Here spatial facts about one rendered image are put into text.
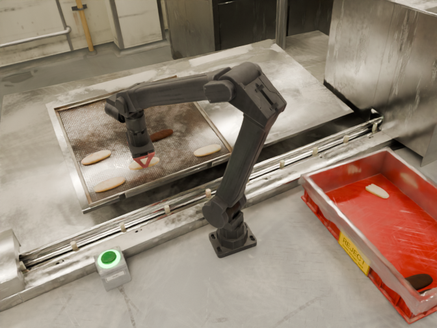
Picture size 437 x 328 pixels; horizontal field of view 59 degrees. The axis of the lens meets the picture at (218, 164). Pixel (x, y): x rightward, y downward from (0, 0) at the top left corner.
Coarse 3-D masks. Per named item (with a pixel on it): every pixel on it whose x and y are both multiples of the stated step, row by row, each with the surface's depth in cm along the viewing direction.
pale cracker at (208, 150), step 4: (212, 144) 133; (216, 144) 133; (200, 148) 132; (204, 148) 132; (208, 148) 132; (212, 148) 132; (216, 148) 132; (196, 152) 131; (200, 152) 130; (204, 152) 131; (208, 152) 131; (212, 152) 131
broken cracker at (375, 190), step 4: (372, 184) 124; (368, 188) 123; (372, 188) 123; (376, 188) 123; (380, 188) 123; (372, 192) 122; (376, 192) 121; (380, 192) 121; (384, 192) 121; (380, 196) 120; (384, 196) 120; (388, 196) 120
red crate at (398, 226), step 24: (336, 192) 124; (360, 192) 123; (360, 216) 115; (384, 216) 114; (408, 216) 114; (384, 240) 107; (408, 240) 107; (432, 240) 107; (408, 264) 101; (432, 264) 101; (384, 288) 94; (408, 312) 88; (432, 312) 90
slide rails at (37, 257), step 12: (360, 132) 144; (372, 132) 144; (324, 144) 139; (300, 156) 135; (312, 156) 134; (264, 168) 131; (252, 180) 126; (204, 192) 123; (168, 204) 120; (192, 204) 119; (144, 216) 116; (108, 228) 113; (132, 228) 113; (72, 240) 110; (84, 240) 110; (48, 252) 108; (72, 252) 107; (24, 264) 105
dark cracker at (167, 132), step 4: (156, 132) 137; (160, 132) 137; (164, 132) 137; (168, 132) 137; (172, 132) 138; (152, 136) 135; (156, 136) 135; (160, 136) 135; (164, 136) 136; (152, 140) 134; (156, 140) 135
